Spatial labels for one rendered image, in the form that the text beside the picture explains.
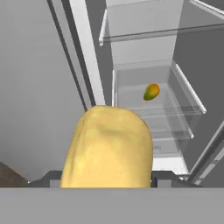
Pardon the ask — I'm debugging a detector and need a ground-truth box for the green orange mango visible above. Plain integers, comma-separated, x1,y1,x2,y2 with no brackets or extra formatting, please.
143,83,161,102

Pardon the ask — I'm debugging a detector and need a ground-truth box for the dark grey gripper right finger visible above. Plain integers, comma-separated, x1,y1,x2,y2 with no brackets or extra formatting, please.
150,170,202,188

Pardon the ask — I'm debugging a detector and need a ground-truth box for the yellow potato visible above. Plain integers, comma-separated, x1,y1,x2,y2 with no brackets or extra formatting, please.
59,105,154,189

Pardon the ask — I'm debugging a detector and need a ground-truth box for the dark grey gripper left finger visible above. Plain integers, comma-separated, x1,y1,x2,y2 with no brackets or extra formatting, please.
28,170,64,188

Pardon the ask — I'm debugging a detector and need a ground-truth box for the grey fridge door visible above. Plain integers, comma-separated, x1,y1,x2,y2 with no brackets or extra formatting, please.
0,0,88,183

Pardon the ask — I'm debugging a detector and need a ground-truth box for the grey open fridge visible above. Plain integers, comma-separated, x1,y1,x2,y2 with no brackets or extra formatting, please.
46,0,224,187

